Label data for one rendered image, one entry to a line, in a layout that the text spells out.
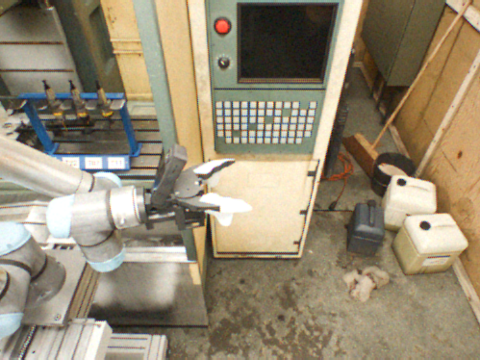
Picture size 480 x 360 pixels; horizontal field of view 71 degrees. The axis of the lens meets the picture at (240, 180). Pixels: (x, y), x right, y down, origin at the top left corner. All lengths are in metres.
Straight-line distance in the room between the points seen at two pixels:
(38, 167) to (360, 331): 1.96
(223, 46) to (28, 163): 0.77
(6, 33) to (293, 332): 2.33
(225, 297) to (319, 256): 0.71
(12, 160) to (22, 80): 1.78
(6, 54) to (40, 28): 0.30
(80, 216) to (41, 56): 1.78
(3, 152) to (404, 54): 2.87
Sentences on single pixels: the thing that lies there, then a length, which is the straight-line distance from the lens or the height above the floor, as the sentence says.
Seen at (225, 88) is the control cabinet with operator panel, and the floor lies 1.37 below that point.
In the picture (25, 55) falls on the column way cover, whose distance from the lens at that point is 2.39.
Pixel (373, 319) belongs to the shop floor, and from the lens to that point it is 2.34.
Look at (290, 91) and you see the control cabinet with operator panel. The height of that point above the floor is 1.35.
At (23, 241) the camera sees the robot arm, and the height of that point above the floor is 1.37.
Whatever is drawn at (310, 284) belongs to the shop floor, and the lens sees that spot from 2.34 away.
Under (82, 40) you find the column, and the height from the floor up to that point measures 1.23.
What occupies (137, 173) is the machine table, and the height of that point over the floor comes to 0.90.
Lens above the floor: 2.04
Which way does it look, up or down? 46 degrees down
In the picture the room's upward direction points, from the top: straight up
